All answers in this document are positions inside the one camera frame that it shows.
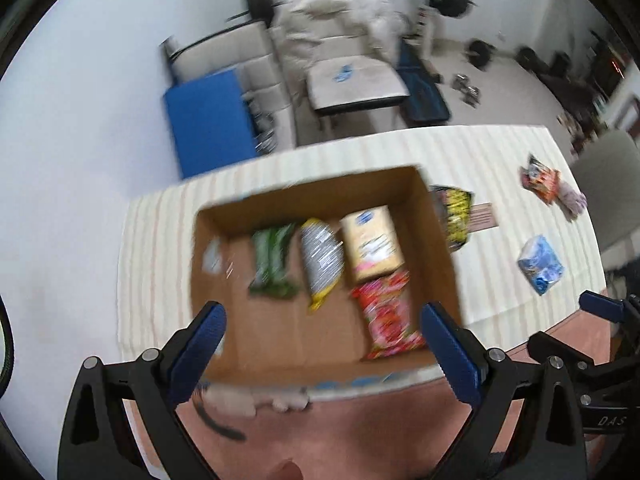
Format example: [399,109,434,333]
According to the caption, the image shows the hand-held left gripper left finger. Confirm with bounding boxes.
[59,301,227,480]

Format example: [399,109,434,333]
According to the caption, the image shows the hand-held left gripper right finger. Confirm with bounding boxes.
[421,302,589,480]

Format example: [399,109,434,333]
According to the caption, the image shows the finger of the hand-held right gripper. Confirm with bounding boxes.
[528,330,597,370]
[579,290,640,327]

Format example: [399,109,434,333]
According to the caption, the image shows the brown cardboard box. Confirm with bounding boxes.
[190,164,467,387]

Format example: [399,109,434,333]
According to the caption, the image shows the white plush toy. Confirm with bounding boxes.
[204,384,312,418]

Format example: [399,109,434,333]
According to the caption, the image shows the blue plastic packet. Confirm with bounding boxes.
[517,234,567,297]

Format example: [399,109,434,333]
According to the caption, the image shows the pale pink packet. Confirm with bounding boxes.
[555,180,588,221]

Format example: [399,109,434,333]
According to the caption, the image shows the green snack packet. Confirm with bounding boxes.
[248,223,301,300]

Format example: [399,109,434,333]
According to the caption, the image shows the striped cream tablecloth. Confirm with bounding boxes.
[116,124,610,403]

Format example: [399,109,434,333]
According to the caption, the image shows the grey chair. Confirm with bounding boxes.
[570,129,640,257]

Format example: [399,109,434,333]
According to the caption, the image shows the beige packet with blue label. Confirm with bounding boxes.
[340,205,406,285]

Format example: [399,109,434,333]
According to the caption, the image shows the orange and red snack packet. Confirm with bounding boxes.
[519,153,562,206]

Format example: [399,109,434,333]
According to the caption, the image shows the black and yellow snack packet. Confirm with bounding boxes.
[430,185,475,253]

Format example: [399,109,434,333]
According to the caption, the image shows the brown card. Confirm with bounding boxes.
[470,202,499,233]

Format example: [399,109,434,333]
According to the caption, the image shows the yellow and white snack bag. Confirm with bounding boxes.
[299,217,347,313]

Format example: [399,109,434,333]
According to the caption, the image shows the blue mat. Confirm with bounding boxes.
[161,69,260,180]

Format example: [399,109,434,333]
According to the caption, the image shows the dark shelf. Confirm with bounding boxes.
[587,27,640,116]

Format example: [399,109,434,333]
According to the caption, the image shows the metal weights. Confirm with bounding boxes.
[451,74,482,107]

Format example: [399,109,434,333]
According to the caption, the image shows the blue weight bench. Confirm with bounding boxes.
[396,39,452,127]

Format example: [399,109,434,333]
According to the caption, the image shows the beige sofa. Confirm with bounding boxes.
[169,21,297,152]

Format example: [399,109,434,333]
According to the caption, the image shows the cream recliner chair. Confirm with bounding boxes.
[272,0,412,122]

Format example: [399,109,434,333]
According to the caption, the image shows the weight rack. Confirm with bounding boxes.
[414,0,443,58]

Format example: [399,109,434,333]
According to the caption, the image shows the black cable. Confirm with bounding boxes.
[194,385,247,443]

